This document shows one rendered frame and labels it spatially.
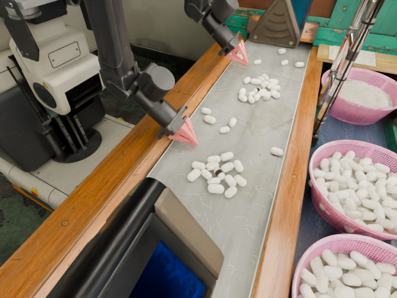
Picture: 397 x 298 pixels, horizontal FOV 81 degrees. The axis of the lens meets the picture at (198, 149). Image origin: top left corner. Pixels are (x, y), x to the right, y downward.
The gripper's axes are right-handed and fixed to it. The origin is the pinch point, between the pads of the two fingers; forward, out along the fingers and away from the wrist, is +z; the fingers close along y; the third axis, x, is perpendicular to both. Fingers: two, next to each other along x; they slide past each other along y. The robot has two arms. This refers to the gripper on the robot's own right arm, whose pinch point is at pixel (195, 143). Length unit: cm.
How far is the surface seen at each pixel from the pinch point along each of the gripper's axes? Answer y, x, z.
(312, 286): -22.8, -19.1, 26.6
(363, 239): -12.3, -26.6, 29.5
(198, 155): -2.5, -0.1, 2.6
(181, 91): 20.0, 8.2, -10.7
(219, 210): -15.5, -6.9, 10.4
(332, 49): 71, -22, 24
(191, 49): 168, 92, -22
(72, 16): 136, 142, -122
